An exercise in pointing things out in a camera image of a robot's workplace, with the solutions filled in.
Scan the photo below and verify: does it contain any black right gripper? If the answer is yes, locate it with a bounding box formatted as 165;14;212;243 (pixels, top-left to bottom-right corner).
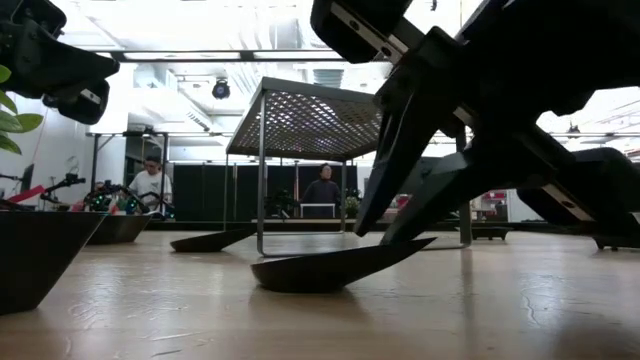
309;0;640;237

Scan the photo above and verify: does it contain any black room divider panel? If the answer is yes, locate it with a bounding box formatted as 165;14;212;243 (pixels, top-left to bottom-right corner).
172;163;359;222

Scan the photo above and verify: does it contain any black overhead light bar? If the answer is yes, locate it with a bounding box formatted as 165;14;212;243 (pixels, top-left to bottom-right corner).
97;48;346;63

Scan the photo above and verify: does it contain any black teardrop plate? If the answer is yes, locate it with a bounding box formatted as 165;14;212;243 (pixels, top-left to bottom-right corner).
249;236;437;295
169;227;257;254

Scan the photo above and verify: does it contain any red strap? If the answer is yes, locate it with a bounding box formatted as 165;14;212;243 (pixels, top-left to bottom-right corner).
7;183;47;205

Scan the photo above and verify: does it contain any green artificial plant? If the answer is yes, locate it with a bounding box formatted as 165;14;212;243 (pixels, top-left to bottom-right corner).
0;64;45;156

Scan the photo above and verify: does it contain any small black square plate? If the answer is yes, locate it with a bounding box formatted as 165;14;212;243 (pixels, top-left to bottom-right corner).
469;226;515;242
593;234;640;252

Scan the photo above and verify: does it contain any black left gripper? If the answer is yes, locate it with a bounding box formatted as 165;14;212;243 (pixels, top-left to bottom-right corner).
0;0;121;126

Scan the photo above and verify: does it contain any person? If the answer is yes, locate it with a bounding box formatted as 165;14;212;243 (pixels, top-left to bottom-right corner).
301;163;344;220
127;155;174;219

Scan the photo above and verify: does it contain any small potted plant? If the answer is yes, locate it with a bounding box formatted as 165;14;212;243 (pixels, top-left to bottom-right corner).
344;194;362;220

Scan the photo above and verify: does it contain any black wavy square plate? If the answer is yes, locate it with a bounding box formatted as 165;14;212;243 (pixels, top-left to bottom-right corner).
85;213;152;246
0;209;106;317

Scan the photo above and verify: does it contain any black ceiling spotlight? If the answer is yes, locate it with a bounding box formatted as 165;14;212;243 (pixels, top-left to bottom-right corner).
211;77;232;101

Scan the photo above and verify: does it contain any grey perforated metal shelf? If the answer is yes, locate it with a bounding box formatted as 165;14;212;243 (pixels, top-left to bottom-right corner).
222;76;474;259

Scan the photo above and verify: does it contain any black aluminium table frame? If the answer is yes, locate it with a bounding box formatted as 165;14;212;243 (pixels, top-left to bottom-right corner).
144;218;640;237

